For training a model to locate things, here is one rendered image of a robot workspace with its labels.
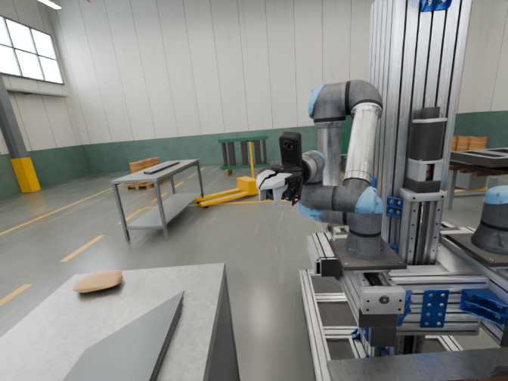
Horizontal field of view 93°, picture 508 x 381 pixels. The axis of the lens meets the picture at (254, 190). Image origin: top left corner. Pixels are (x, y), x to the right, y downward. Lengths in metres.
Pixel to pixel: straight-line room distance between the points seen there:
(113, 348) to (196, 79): 10.30
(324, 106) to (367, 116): 0.16
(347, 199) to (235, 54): 10.01
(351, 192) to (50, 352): 0.89
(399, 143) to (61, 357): 1.28
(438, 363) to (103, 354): 1.09
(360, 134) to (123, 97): 11.41
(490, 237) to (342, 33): 10.04
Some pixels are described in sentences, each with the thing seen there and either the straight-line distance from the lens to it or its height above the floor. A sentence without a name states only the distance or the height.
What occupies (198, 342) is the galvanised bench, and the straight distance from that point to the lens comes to 0.73.
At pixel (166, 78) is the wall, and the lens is 11.12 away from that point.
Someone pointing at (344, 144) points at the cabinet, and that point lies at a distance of 9.92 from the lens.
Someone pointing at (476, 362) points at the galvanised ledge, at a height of 0.68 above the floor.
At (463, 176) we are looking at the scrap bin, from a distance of 6.14.
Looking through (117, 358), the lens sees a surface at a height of 1.07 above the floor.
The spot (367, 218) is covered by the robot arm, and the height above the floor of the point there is 1.20.
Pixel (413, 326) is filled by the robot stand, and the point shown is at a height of 0.72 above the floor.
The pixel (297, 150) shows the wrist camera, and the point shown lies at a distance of 0.55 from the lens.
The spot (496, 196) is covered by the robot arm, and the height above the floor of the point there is 1.25.
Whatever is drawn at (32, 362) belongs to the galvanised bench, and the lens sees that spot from 0.90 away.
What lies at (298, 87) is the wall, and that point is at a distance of 10.27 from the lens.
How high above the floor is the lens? 1.57
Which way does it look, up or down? 16 degrees down
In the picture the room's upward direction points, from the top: 5 degrees counter-clockwise
